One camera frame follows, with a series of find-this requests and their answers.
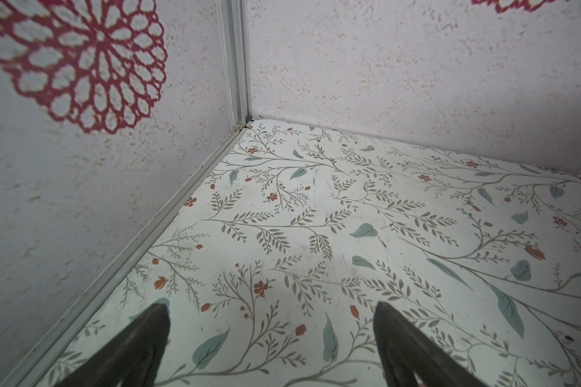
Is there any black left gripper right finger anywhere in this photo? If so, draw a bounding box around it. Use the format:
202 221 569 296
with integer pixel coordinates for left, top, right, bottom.
373 302 484 386

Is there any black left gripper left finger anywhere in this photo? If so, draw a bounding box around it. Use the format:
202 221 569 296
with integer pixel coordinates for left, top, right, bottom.
58 304 170 386

